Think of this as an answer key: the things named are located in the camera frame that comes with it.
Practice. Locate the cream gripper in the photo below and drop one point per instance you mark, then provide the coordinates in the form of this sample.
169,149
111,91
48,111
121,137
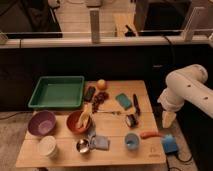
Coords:
168,118

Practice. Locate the black tape roll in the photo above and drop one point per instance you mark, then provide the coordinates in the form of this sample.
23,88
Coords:
131,120

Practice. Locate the black rectangular object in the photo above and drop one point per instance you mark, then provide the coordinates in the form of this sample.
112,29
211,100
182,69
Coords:
89,94

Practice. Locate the orange fruit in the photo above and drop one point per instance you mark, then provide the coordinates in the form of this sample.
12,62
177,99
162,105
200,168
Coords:
101,84

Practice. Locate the grey upright post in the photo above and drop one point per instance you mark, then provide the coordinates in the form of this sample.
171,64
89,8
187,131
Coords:
95,29

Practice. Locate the orange-brown bowl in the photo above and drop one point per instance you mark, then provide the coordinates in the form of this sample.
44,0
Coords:
72,121

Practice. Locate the blue plastic cup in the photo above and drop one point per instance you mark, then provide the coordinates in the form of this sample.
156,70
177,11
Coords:
131,141

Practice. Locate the purple plastic bowl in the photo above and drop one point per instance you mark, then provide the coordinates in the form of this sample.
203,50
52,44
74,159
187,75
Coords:
42,123

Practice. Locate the grey slanted post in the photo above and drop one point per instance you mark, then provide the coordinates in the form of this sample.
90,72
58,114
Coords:
192,23

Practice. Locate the green plastic tray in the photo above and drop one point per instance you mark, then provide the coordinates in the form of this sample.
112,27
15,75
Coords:
57,92

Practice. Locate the teal sponge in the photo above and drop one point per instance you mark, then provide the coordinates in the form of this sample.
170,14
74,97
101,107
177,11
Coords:
124,101

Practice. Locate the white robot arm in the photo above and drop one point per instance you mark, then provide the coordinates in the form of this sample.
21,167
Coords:
185,84

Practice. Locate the blue-grey cloth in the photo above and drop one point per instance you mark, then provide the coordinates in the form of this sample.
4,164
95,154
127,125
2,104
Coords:
97,141

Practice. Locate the cream spatula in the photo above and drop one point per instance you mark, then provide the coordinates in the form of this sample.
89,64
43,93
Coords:
85,115

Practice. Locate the small steel cup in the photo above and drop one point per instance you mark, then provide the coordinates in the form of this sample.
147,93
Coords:
83,146

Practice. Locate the white plastic cup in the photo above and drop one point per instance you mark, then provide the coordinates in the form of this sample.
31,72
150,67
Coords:
47,147

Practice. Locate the black-handled knife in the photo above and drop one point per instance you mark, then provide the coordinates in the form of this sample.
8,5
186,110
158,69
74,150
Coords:
136,105

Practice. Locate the orange-red pepper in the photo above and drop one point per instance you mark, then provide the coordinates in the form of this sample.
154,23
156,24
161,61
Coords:
149,134

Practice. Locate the dark red grapes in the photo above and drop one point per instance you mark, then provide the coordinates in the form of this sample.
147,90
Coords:
100,98

